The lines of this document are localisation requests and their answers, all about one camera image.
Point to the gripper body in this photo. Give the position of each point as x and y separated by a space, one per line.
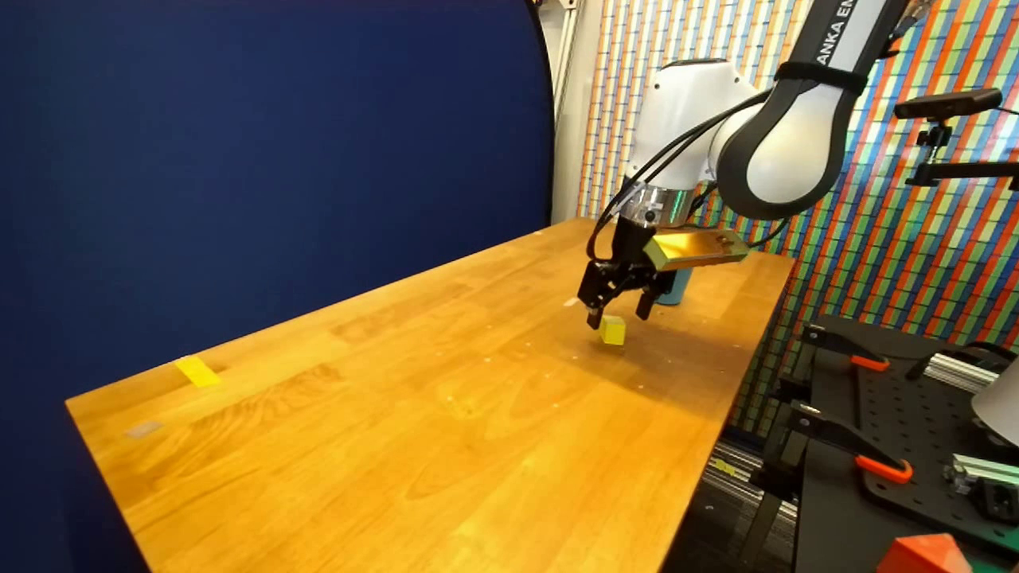
633 253

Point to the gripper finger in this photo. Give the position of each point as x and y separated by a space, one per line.
599 296
648 298

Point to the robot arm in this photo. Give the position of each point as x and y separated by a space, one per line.
685 111

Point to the blue cup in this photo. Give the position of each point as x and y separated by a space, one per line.
675 286

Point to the yellow block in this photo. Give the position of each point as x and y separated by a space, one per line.
612 329

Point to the orange block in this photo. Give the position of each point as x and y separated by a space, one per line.
923 555

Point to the black clamp with orange tips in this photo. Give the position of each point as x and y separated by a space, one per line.
848 442
845 347

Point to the blue backdrop panel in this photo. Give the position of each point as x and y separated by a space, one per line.
263 199

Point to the yellow tape strip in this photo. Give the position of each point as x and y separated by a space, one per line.
197 371

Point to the clear tape strip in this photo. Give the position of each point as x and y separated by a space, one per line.
143 429

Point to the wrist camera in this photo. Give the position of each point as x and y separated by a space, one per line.
694 248

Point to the aluminium frame post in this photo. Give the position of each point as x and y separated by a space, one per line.
564 48

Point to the camera on mount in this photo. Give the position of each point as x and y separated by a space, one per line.
955 135

